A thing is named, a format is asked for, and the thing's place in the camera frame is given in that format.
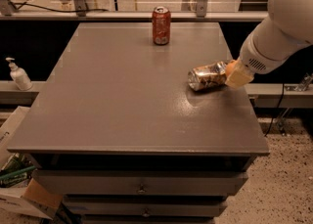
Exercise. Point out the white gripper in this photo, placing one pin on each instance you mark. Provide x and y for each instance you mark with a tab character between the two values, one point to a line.
253	56

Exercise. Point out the orange fruit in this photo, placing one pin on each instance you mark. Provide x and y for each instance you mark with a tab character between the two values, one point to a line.
229	67

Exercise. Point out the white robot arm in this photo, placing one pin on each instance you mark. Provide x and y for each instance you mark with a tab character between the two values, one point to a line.
287	29

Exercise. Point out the upright red soda can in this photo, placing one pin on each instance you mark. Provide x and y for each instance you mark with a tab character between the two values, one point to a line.
161	19

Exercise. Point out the grey drawer cabinet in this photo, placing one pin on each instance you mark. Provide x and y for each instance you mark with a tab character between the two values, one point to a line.
116	101

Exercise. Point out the top grey drawer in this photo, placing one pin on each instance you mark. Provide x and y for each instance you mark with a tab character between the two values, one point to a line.
141	183

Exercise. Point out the grey drawer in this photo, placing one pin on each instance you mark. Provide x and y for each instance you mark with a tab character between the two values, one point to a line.
147	206
141	183

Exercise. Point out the white pump soap bottle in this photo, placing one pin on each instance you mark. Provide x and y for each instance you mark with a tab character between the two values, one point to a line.
19	75

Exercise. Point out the white cardboard box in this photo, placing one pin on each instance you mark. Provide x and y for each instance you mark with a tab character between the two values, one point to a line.
19	193

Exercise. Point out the green items in box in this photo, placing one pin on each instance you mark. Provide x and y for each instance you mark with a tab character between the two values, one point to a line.
16	170

